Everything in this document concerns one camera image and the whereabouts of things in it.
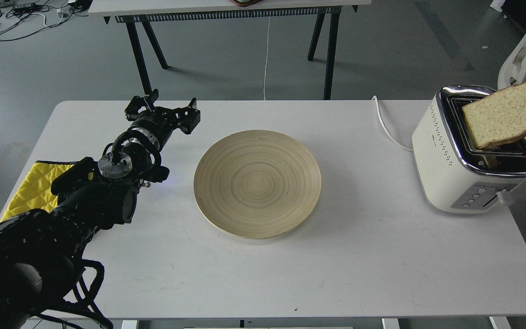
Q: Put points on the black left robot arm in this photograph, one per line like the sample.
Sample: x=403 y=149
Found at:
x=41 y=251

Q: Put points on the slice of bread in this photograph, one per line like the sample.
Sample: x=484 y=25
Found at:
x=497 y=119

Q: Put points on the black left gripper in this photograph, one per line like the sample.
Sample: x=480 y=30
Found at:
x=158 y=123

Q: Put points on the round wooden plate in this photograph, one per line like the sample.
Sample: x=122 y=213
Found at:
x=257 y=184

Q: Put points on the cream chrome toaster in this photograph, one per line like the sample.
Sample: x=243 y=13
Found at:
x=455 y=176

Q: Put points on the brown object on back table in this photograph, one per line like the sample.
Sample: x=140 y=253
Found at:
x=245 y=3

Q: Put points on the white table with black legs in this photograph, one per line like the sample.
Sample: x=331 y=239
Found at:
x=227 y=29

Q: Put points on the yellow quilted cloth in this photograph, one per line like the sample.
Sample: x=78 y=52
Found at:
x=35 y=190

